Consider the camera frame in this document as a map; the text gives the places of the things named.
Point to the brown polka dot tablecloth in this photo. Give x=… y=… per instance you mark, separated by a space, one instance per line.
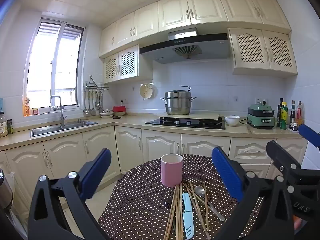
x=140 y=180

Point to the cream upper wall cabinets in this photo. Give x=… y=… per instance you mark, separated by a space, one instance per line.
x=175 y=12

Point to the yellow green bottle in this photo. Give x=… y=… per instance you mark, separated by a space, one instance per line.
x=283 y=115

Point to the white wall outlet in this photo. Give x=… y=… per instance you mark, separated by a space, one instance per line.
x=124 y=102

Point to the large clear jar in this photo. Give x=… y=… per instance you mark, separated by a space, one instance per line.
x=3 y=127

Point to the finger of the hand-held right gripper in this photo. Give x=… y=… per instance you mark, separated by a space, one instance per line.
x=308 y=133
x=280 y=153

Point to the metal spoon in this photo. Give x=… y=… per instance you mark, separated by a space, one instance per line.
x=199 y=190

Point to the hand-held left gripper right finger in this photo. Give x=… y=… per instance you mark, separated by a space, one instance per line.
x=226 y=175

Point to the light blue knife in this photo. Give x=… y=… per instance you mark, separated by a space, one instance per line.
x=187 y=215

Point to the clear bottle red label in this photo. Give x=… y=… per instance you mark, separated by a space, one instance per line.
x=300 y=112

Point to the double wall outlet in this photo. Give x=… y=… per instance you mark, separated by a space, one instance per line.
x=261 y=101

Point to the grey range hood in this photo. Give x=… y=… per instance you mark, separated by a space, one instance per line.
x=200 y=52

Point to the metal wall utensil rack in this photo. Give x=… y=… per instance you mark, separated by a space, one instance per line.
x=96 y=86

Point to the cream perforated colander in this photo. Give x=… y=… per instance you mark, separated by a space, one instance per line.
x=146 y=91

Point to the stainless steel sink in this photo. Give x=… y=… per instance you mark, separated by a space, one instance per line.
x=50 y=130

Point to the stacked white dishes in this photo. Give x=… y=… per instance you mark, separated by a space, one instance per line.
x=106 y=114

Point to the blue box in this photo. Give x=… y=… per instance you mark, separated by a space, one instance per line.
x=1 y=104

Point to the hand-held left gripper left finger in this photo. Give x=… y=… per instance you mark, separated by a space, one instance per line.
x=100 y=170

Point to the beige kitchen countertop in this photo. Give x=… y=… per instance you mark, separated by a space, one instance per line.
x=125 y=122

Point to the pink cup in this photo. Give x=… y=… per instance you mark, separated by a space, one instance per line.
x=171 y=172

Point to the stainless steel steamer pot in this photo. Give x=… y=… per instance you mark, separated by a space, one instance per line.
x=177 y=105

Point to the white bowl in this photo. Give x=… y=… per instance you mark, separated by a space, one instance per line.
x=232 y=120

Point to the green electric cooker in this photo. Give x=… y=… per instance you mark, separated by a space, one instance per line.
x=260 y=120

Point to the metal sink faucet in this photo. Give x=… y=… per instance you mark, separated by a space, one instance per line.
x=61 y=112

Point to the dark soy sauce bottle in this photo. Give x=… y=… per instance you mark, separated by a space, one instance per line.
x=292 y=112

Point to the kitchen window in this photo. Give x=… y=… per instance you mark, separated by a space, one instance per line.
x=45 y=67

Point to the cream lattice door cabinet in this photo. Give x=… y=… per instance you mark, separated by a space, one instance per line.
x=145 y=67
x=265 y=47

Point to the black gas stove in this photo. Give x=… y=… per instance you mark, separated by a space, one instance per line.
x=190 y=123

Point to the orange bottle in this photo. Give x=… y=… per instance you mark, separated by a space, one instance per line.
x=26 y=107

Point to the bundle of wooden chopsticks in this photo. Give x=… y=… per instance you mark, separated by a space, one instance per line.
x=178 y=205

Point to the dark green jar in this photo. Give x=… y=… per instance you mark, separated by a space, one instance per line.
x=10 y=127

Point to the silver metal container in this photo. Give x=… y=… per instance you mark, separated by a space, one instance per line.
x=5 y=190

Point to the red pot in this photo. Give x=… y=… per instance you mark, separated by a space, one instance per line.
x=119 y=109

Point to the hanging metal kitchen utensil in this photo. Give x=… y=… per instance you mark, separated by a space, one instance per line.
x=89 y=110
x=85 y=111
x=99 y=100
x=93 y=110

